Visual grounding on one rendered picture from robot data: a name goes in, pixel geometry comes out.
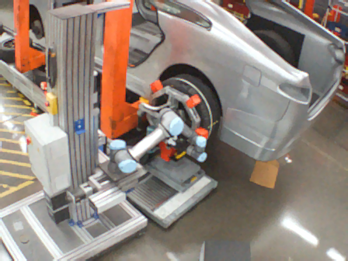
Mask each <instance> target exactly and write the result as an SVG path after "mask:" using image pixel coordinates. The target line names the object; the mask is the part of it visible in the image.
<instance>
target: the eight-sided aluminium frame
mask: <svg viewBox="0 0 348 261"><path fill-rule="evenodd" d="M163 93H166V94H168V95H170V96H171V97H173V98H177V99H178V100H179V101H181V102H182V103H183V105H184V107H185V109H186V111H187V113H188V114H189V115H190V119H191V120H192V127H191V128H192V129H193V130H194V131H195V132H196V129H197V128H199V127H200V122H201V119H200V117H199V116H198V114H197V112H196V110H195V108H194V107H193V108H191V109H190V108H189V107H188V105H187V104H186V101H187V100H188V99H189V96H187V95H185V94H183V93H182V92H178V91H177V90H175V89H173V88H171V87H169V86H167V87H165V88H162V89H160V90H159V91H158V92H156V93H154V94H152V95H150V96H149V97H148V105H149V106H152V107H155V100H156V98H157V97H159V96H160V95H162V94H163ZM147 119H148V121H149V123H150V125H152V126H154V121H155V120H156V118H155V117H153V115H150V114H149V113H147Z"/></svg>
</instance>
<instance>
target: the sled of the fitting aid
mask: <svg viewBox="0 0 348 261"><path fill-rule="evenodd" d="M160 155H161V154H160ZM160 155H158V156H156V157H155V158H157V157H159V156H160ZM153 159H154V158H153ZM153 159H152V160H153ZM152 160H151V161H152ZM151 161H150V162H147V163H146V164H145V169H146V170H147V171H149V172H150V173H152V174H153V175H155V176H156V177H157V178H159V179H160V180H161V181H163V182H164V183H167V184H168V185H170V186H171V187H173V188H174V189H176V190H177V191H179V192H180V193H182V194H183V193H184V192H185V191H187V190H188V189H189V188H190V187H191V186H193V185H194V184H195V183H197V182H198V181H199V180H201V179H202V178H203V177H204V170H202V169H200V170H199V171H198V172H195V173H194V174H193V175H192V176H191V177H190V178H188V179H187V180H186V181H185V182H183V183H179V182H178V181H177V180H176V179H173V178H172V177H171V176H169V175H168V174H166V173H164V172H163V171H162V170H160V169H158V168H156V167H155V166H154V165H152V163H151Z"/></svg>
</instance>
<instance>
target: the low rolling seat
mask: <svg viewBox="0 0 348 261"><path fill-rule="evenodd" d="M250 249H251V245H250V242H240V241H237V242H236V241H225V240H223V241H221V240H211V239H205V242H204V243H203V246H202V249H201V250H200V260H198V261H251V258H252V257H251V250H250Z"/></svg>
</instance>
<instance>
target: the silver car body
mask: <svg viewBox="0 0 348 261"><path fill-rule="evenodd" d="M103 2H107V0H29V23H30V24H29V31H31V30H32V33H33V34H34V36H35V37H36V39H38V40H41V39H42V38H43V37H45V44H46V42H47V41H46V37H47V35H46V32H47V31H46V28H47V26H46V24H47V22H46V20H47V17H46V16H47V11H50V10H53V9H60V8H63V7H65V6H71V5H76V4H79V5H83V6H86V5H94V4H99V3H103ZM149 2H150V3H151V4H152V5H153V7H155V11H154V10H151V9H149V8H146V6H145V4H144V0H134V6H133V11H132V18H131V29H130V44H129V51H128V58H127V81H126V87H125V88H127V89H129V90H131V91H133V92H135V93H137V94H138V95H140V96H143V97H144V98H145V99H148V97H149V96H150V95H151V94H152V93H153V91H152V89H151V88H150V86H149V84H151V83H153V82H155V80H156V78H157V77H158V75H159V74H160V73H161V70H163V69H164V68H165V67H166V66H169V65H171V64H173V63H176V62H179V63H188V64H191V65H193V66H195V67H197V68H199V69H200V70H201V71H203V72H204V73H205V74H206V75H207V77H208V78H209V79H210V80H211V81H212V82H213V83H214V86H215V88H216V90H217V91H218V93H219V96H220V100H221V104H222V107H223V112H224V124H223V125H224V126H223V129H222V134H221V137H220V139H221V140H222V141H223V142H225V143H226V144H230V145H231V146H232V147H234V148H237V149H238V150H239V151H241V152H244V153H245V154H247V155H248V156H251V157H252V158H254V159H256V160H259V161H261V162H268V161H272V160H276V159H278V158H281V157H282V156H284V155H285V154H287V153H288V152H289V151H290V150H292V149H294V147H295V146H297V145H298V143H299V142H301V140H302V139H303V138H304V137H305V135H306V134H307V133H308V132H309V131H310V130H311V129H312V126H314V124H315V123H316V122H317V120H318V119H319V117H320V116H321V115H322V114H323V113H324V112H325V109H326V108H327V107H328V106H329V104H330V103H331V101H332V100H333V98H334V96H335V95H336V93H337V90H338V88H339V84H340V80H341V77H342V72H343V67H344V62H345V55H344V54H345V52H346V50H345V46H344V42H342V41H341V39H339V38H338V37H336V36H335V35H333V34H332V33H330V32H329V31H328V30H326V29H325V28H324V27H322V26H320V25H319V24H318V23H316V22H315V21H313V20H312V19H309V17H307V16H306V15H304V14H303V13H302V12H300V11H298V9H296V8H295V7H293V6H292V5H290V4H288V3H287V2H285V1H284V0H245V5H246V6H247V8H248V9H249V11H250V17H249V18H248V19H246V20H245V21H243V22H242V23H240V22H239V21H238V20H237V19H236V18H235V17H233V16H232V15H230V14H229V13H228V12H226V11H225V10H223V9H222V8H221V7H219V6H218V5H215V4H214V3H213V2H211V1H209V0H149ZM105 25H106V12H102V15H101V16H100V17H99V18H98V19H97V21H96V48H95V60H94V70H95V71H98V73H101V74H103V48H104V36H105Z"/></svg>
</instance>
